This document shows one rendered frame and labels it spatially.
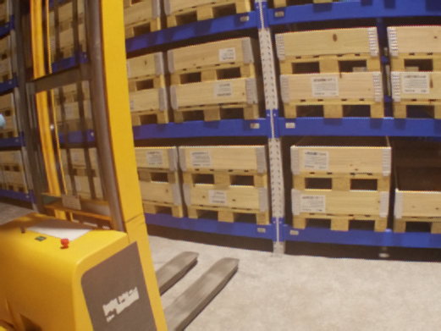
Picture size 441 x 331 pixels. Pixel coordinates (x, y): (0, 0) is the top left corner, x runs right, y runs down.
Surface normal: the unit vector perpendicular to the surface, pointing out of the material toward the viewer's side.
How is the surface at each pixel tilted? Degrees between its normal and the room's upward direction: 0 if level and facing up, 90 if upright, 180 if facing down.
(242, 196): 90
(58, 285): 74
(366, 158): 90
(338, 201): 90
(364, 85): 90
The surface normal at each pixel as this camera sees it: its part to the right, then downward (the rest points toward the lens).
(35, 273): -0.46, -0.05
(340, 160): -0.43, 0.23
